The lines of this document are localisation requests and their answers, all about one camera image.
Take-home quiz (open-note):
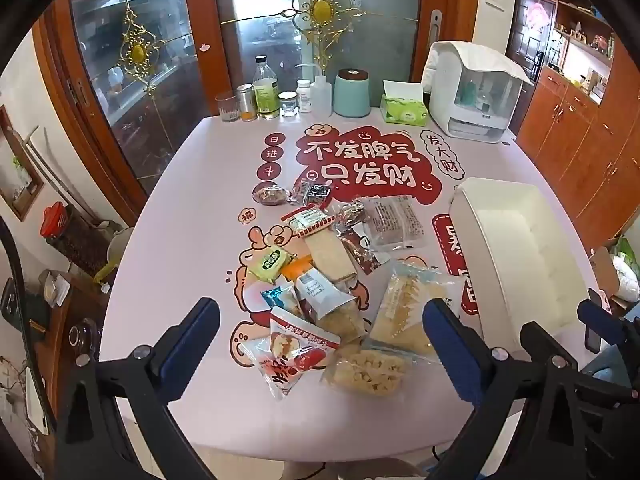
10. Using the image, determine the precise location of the white pill bottle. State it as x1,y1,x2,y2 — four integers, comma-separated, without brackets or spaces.
297,79,315,114

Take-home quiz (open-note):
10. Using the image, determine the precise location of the clear brown cake packet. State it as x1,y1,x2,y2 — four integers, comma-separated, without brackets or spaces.
360,195,427,252

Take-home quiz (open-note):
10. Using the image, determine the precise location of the clear drinking glass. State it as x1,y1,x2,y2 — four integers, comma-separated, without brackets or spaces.
216,91,240,123

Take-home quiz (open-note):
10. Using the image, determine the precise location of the blue snack packet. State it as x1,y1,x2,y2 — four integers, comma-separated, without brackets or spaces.
260,284,302,317

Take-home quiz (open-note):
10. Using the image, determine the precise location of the wooden wall cabinet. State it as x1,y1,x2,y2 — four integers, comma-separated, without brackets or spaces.
515,0,640,242

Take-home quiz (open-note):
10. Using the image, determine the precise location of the pale yellow jug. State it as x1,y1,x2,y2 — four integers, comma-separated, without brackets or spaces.
94,226,135,282

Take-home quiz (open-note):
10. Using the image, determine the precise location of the metal tin can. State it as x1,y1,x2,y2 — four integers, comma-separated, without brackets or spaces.
236,84,259,122

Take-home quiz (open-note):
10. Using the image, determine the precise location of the orange snack packet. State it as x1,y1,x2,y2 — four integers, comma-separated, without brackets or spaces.
279,255,314,282

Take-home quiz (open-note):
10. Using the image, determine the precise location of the gold door ornament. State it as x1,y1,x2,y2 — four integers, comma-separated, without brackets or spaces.
279,0,362,67
116,9,162,97

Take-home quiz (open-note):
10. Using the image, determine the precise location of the white countertop cup cabinet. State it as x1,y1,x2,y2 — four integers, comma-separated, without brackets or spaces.
421,41,535,144

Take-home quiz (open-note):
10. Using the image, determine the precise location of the grey label cracker packet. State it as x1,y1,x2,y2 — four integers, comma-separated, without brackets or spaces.
295,267,369,347

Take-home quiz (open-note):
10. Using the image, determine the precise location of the silver door handle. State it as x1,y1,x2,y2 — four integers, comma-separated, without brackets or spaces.
430,10,444,92

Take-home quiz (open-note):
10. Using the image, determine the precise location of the dark brown snack packet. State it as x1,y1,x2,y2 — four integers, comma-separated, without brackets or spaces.
341,236,392,276

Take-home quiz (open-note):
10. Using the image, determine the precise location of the glass bottle with green label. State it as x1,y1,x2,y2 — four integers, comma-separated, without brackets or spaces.
252,55,280,120

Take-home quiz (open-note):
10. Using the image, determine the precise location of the white squeeze bottle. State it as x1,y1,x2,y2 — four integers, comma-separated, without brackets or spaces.
295,63,334,115

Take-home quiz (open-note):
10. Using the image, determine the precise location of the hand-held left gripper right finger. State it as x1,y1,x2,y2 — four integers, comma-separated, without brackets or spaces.
422,297,626,480

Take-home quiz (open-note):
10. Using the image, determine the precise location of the large pale bread packet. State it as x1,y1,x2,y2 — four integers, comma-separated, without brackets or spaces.
367,259,467,361

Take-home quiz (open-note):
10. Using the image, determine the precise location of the yellow-green snack packet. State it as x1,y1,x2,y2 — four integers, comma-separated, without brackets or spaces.
247,247,294,284

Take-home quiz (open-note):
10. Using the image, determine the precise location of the cardboard box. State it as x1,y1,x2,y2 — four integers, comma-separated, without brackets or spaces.
588,236,640,311

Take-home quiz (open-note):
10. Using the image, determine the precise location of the wooden picture frame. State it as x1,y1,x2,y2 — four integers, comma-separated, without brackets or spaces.
0,105,47,222

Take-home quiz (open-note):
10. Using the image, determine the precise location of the red lidded container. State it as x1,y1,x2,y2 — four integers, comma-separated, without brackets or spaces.
40,202,70,239

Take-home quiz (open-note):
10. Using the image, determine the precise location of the wooden framed glass door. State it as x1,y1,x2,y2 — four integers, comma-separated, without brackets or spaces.
215,0,438,117
47,0,223,213

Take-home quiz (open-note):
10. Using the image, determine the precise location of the clear packet with dark snack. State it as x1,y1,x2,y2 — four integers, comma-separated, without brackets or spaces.
290,177,334,209

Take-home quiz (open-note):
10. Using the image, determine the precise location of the long rice cracker packet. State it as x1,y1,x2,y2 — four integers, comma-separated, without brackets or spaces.
302,227,359,284

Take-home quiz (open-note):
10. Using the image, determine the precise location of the puffed rice crisp packet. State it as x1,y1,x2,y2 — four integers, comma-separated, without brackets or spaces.
321,342,410,399

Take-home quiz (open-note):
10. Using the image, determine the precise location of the dark red round snack packet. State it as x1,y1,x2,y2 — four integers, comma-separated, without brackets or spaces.
254,182,292,209

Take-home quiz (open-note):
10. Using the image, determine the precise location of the white plastic storage box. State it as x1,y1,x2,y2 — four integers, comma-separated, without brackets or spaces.
449,177,590,361

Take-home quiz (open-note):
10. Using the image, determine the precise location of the green tissue box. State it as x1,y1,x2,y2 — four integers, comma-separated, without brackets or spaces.
379,80,431,127

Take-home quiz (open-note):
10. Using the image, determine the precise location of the red and white snack packet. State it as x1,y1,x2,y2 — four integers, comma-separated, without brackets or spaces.
235,306,342,402

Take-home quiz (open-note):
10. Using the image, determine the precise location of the small glass jar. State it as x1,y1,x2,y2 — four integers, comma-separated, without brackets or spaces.
278,91,300,119

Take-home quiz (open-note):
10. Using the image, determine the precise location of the mint green canister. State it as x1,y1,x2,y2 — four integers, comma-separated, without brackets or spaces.
332,68,372,119

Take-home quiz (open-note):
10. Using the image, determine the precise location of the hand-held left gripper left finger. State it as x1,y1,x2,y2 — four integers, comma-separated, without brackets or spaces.
57,297,221,480

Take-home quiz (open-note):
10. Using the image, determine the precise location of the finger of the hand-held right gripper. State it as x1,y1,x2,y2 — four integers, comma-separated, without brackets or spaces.
520,321,640,403
577,299,617,356

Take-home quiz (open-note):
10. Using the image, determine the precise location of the dark entrance door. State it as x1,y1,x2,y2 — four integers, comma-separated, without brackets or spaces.
506,0,557,84

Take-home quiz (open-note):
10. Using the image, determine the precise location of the clear nut brittle packet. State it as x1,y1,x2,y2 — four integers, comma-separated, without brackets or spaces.
331,199,372,235

